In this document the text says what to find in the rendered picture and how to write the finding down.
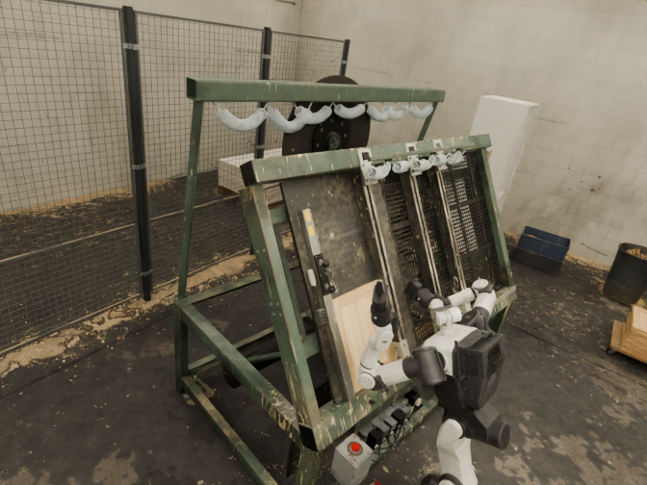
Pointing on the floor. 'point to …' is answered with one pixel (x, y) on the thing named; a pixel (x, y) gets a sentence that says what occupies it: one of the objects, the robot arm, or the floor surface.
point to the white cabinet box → (504, 137)
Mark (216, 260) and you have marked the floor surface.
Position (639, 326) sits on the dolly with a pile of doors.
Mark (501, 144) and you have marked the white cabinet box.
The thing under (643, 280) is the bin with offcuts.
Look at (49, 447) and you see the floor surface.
